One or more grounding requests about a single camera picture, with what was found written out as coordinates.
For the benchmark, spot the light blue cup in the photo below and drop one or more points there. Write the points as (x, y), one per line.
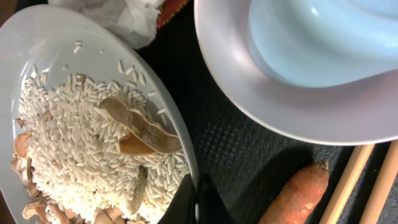
(323, 43)

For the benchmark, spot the white small bowl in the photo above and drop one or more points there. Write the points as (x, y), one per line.
(362, 112)

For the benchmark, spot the wooden chopstick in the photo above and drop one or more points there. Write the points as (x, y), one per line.
(347, 181)
(382, 186)

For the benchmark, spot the white dinner plate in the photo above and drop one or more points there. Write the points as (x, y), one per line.
(59, 42)

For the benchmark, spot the white tissue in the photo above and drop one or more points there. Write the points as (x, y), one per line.
(133, 21)

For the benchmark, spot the round black serving tray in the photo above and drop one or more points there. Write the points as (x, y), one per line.
(248, 163)

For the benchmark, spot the rice and shell leftovers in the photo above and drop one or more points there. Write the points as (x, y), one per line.
(91, 152)

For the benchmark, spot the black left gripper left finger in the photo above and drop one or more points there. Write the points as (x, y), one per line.
(182, 207)

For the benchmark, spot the red snack wrapper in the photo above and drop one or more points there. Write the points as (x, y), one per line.
(168, 10)

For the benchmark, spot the orange carrot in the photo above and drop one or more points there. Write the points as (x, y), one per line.
(299, 196)

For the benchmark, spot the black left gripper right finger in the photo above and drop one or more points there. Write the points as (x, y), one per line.
(211, 209)

